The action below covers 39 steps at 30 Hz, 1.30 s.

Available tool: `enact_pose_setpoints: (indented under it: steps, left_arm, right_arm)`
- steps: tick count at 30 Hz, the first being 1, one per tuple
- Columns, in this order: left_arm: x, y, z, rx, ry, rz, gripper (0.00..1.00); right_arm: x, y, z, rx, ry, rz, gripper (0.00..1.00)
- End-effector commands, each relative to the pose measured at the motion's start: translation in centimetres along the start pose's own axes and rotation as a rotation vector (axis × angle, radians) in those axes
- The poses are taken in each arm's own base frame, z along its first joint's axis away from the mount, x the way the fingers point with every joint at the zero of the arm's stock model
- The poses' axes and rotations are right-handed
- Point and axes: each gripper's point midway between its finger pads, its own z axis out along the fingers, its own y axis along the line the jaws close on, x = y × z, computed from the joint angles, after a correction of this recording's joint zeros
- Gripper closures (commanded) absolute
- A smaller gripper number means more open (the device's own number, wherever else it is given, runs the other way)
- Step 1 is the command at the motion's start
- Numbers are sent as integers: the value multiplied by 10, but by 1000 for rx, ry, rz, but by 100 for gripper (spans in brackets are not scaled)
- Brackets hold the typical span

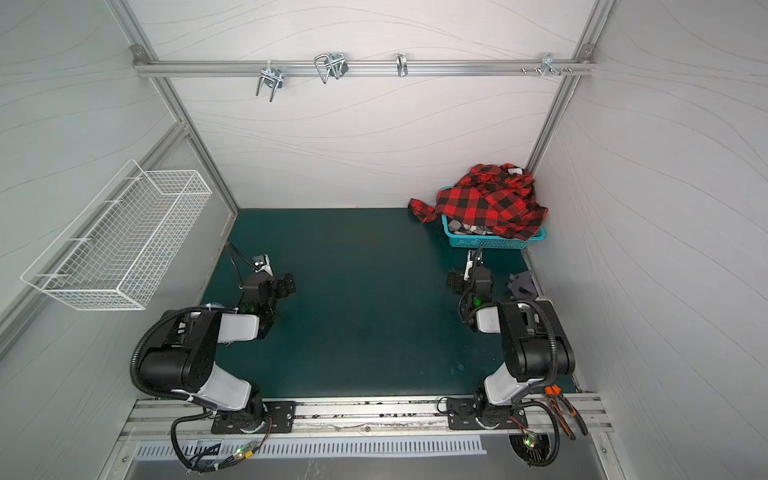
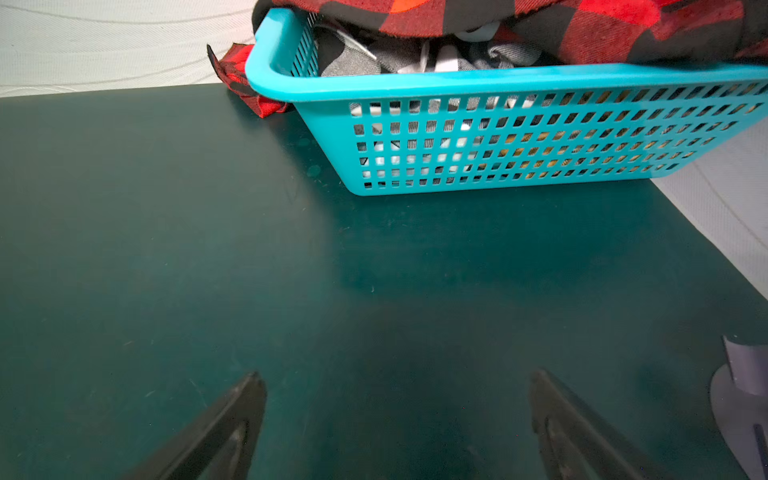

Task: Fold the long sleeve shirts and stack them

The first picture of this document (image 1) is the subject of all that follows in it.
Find red black plaid shirt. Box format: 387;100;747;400
408;164;548;241

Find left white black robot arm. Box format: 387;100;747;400
129;243;297;435

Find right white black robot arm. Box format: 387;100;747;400
447;248;575;430

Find teal plastic basket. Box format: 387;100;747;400
441;216;547;250

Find dark grey plastic part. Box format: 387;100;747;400
507;271;539;301

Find metal u-bolt clamp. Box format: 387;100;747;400
255;66;284;102
313;52;349;84

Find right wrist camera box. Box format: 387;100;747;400
470;266;493;297

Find orange handled pliers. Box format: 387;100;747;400
544;385;589;441

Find white wire basket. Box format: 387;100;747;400
20;159;212;311

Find white slotted cable duct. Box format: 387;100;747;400
134;435;487;462

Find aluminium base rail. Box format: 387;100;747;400
118;393;614;441

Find small metal bracket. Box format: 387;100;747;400
395;53;408;78

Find metal hook bracket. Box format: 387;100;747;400
520;53;573;77

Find horizontal aluminium rail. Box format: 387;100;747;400
134;57;597;78

